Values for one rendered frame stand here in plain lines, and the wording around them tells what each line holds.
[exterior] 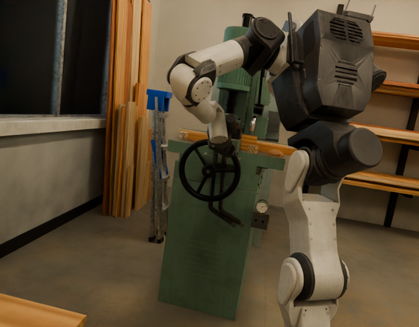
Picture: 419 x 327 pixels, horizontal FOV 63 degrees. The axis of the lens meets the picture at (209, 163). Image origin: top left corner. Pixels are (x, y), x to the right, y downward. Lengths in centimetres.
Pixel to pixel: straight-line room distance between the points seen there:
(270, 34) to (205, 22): 329
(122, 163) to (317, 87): 233
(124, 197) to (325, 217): 230
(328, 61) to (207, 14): 341
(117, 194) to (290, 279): 226
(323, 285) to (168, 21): 385
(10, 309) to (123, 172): 222
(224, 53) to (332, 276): 74
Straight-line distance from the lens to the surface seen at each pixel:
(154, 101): 259
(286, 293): 113
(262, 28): 114
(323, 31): 112
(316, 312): 120
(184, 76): 101
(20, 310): 105
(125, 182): 315
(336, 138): 101
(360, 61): 117
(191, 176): 176
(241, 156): 169
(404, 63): 449
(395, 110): 444
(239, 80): 178
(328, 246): 114
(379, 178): 395
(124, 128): 309
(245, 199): 173
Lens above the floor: 110
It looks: 9 degrees down
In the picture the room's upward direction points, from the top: 8 degrees clockwise
